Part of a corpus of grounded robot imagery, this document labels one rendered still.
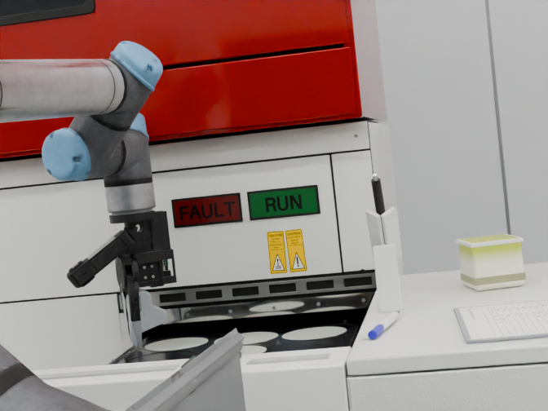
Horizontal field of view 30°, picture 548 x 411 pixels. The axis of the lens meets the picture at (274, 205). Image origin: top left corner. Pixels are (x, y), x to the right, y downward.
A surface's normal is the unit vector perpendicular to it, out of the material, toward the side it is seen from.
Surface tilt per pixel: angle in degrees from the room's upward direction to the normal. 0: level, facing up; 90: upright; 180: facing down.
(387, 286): 90
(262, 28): 90
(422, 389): 90
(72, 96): 109
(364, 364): 90
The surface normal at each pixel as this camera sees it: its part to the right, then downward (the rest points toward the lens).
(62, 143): -0.50, 0.11
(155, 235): 0.31, 0.01
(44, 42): -0.16, 0.07
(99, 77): 0.80, -0.37
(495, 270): 0.10, 0.04
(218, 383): 0.97, -0.09
